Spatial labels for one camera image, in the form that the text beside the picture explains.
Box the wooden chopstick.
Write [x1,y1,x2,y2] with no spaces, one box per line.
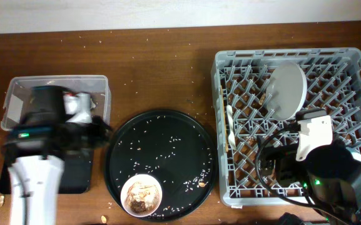
[220,87,228,153]

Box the peanut on table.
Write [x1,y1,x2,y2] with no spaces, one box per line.
[101,216,107,224]

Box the grey round plate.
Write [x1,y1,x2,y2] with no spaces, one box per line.
[265,62,307,121]

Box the clear plastic bin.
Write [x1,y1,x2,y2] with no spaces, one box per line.
[0,75,111,131]

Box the white tissue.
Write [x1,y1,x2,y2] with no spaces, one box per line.
[84,93,96,111]

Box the red snack wrapper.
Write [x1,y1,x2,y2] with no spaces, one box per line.
[63,91,76,97]

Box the black rectangular bin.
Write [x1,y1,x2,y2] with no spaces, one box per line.
[0,149,94,195]

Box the white bowl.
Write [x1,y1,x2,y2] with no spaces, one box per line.
[120,174,163,218]

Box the light blue cup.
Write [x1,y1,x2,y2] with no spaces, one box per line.
[346,147,361,162]

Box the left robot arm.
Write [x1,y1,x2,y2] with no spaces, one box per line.
[1,86,112,224]

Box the white plastic fork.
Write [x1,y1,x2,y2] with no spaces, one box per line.
[226,105,236,150]

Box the grey plastic dishwasher rack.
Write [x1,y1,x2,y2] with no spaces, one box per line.
[211,47,361,208]

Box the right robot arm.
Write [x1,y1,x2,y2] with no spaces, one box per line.
[255,109,361,224]

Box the peanut shell left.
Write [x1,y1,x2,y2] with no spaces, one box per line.
[0,195,5,208]

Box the round black tray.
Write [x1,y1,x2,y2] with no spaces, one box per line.
[103,110,218,223]

